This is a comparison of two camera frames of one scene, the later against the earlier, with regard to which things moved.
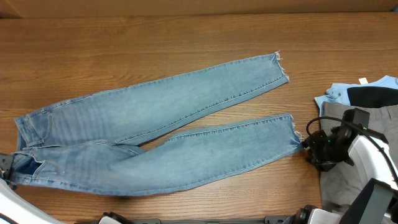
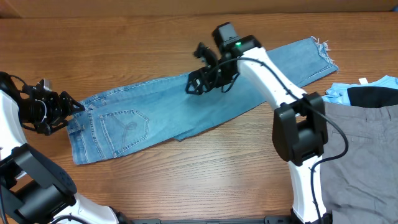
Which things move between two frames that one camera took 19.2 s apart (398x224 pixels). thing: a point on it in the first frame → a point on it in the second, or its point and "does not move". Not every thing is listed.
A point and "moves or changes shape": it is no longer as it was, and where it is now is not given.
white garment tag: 363,81 does not move
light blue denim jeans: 91,144 moves or changes shape
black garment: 372,96 does not move
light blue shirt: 338,94 does not move
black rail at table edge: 272,219 does not move
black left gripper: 5,163 → 62,109
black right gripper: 311,141 → 208,83
